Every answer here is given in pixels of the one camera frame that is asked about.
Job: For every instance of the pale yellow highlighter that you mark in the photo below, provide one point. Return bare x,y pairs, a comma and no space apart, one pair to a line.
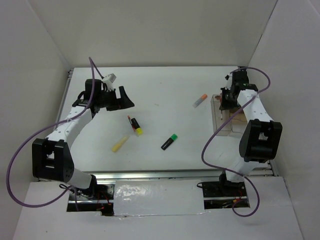
119,143

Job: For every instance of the aluminium front rail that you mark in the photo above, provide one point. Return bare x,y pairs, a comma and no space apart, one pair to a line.
156,175

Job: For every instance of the white foil sheet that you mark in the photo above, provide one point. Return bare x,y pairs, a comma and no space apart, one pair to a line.
158,198

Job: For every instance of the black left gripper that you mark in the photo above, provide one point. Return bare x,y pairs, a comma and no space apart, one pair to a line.
123,102

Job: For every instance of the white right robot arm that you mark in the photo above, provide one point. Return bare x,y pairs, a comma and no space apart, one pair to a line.
260,140

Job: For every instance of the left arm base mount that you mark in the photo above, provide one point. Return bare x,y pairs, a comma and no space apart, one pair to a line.
97,198

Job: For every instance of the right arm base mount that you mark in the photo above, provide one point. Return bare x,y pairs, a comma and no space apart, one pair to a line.
223,194

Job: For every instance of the orange-capped grey marker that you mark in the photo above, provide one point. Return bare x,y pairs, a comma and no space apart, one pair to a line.
199,101

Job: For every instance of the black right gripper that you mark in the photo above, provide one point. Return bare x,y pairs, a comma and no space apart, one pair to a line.
226,105

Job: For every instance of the black green-capped highlighter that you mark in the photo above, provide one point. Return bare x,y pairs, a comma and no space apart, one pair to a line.
169,141

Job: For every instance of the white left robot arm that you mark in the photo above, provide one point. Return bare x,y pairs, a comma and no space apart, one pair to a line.
51,156

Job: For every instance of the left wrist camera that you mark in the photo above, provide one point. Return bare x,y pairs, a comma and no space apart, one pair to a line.
110,78

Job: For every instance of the clear compartment organizer box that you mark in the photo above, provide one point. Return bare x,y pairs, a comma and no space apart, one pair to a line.
235,128

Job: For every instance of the black yellow-capped highlighter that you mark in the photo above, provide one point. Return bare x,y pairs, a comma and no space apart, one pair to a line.
136,127

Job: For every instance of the red pen under highlighter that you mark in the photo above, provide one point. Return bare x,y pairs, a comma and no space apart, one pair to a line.
131,123

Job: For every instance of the red gel pen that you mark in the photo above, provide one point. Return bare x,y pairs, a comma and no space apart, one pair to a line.
221,107

